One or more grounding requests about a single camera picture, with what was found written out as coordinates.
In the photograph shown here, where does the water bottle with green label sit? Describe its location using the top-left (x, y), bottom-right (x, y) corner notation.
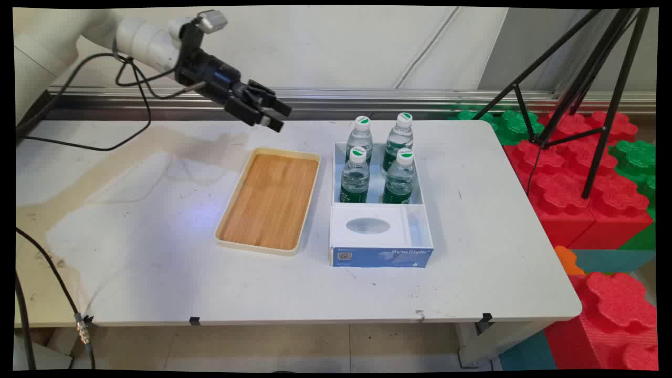
top-left (382, 112), bottom-right (414, 174)
top-left (340, 146), bottom-right (371, 203)
top-left (345, 116), bottom-right (374, 164)
top-left (382, 149), bottom-right (416, 204)

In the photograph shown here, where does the green foam block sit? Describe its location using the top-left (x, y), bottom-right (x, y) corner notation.
top-left (446, 109), bottom-right (545, 146)
top-left (609, 139), bottom-right (657, 250)

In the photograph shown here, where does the large red foam block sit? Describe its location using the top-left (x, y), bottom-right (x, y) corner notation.
top-left (503, 110), bottom-right (656, 250)

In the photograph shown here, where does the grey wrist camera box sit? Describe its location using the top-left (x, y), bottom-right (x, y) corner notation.
top-left (196, 10), bottom-right (228, 34)

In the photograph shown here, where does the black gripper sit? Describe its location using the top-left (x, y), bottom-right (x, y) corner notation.
top-left (176, 24), bottom-right (292, 133)

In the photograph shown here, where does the blue and white cardboard box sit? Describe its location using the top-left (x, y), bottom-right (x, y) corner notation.
top-left (329, 141), bottom-right (434, 268)

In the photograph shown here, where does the teal foam mat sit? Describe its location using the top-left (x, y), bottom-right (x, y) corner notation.
top-left (570, 249), bottom-right (656, 275)

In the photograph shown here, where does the short looped black cable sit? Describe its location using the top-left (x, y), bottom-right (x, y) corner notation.
top-left (114, 52), bottom-right (206, 100)

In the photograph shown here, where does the bamboo tray with cream rim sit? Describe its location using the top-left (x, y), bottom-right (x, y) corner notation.
top-left (214, 148), bottom-right (321, 257)

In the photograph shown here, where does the aluminium window rail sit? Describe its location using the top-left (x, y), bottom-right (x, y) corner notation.
top-left (46, 87), bottom-right (657, 122)

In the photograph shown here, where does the black tripod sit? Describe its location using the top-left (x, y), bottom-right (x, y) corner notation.
top-left (472, 8), bottom-right (652, 199)

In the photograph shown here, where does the black cable with metal connector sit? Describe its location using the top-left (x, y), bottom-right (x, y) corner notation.
top-left (15, 227), bottom-right (96, 370)

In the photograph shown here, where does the orange foam block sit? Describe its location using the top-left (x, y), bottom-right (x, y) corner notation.
top-left (554, 245), bottom-right (586, 276)

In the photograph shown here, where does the white table leg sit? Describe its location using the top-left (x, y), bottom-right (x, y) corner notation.
top-left (456, 319), bottom-right (553, 368)

